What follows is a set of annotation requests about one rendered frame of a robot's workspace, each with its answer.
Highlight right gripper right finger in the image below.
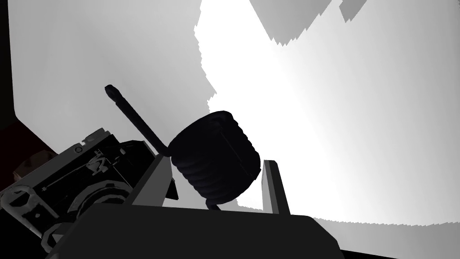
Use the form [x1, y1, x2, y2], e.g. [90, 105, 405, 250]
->
[261, 160, 291, 216]

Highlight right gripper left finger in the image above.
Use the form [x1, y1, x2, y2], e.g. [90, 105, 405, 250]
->
[124, 154, 174, 207]

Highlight black ribbed cup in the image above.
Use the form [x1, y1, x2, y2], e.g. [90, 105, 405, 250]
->
[168, 110, 261, 205]

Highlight black long-handled spoon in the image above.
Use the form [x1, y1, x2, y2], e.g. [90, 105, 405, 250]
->
[104, 84, 222, 211]

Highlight black and silver camera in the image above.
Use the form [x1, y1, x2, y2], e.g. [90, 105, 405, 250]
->
[0, 127, 179, 254]

